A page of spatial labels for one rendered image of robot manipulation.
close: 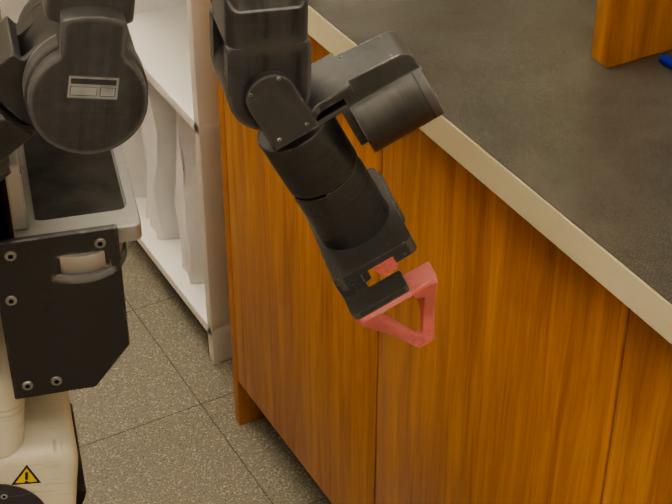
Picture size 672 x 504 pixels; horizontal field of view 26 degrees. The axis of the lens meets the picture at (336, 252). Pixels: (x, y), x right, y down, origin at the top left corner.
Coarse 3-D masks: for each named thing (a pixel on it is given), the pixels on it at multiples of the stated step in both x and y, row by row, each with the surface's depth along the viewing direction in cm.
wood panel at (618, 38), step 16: (608, 0) 154; (624, 0) 154; (640, 0) 155; (656, 0) 156; (608, 16) 155; (624, 16) 155; (640, 16) 156; (656, 16) 158; (608, 32) 156; (624, 32) 156; (640, 32) 158; (656, 32) 159; (592, 48) 159; (608, 48) 157; (624, 48) 158; (640, 48) 159; (656, 48) 160; (608, 64) 158
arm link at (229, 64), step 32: (224, 0) 94; (256, 0) 94; (288, 0) 94; (224, 32) 96; (256, 32) 95; (288, 32) 96; (224, 64) 97; (256, 64) 96; (288, 64) 97; (256, 128) 99
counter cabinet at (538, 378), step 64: (256, 192) 211; (448, 192) 160; (256, 256) 219; (320, 256) 197; (448, 256) 164; (512, 256) 152; (256, 320) 227; (320, 320) 204; (448, 320) 169; (512, 320) 155; (576, 320) 144; (640, 320) 134; (256, 384) 236; (320, 384) 211; (384, 384) 190; (448, 384) 174; (512, 384) 159; (576, 384) 148; (640, 384) 137; (320, 448) 218; (384, 448) 196; (448, 448) 179; (512, 448) 164; (576, 448) 151; (640, 448) 140
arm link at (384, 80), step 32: (384, 32) 103; (320, 64) 103; (352, 64) 102; (384, 64) 101; (416, 64) 101; (256, 96) 97; (288, 96) 98; (320, 96) 101; (352, 96) 101; (384, 96) 102; (416, 96) 102; (288, 128) 99; (384, 128) 102; (416, 128) 104
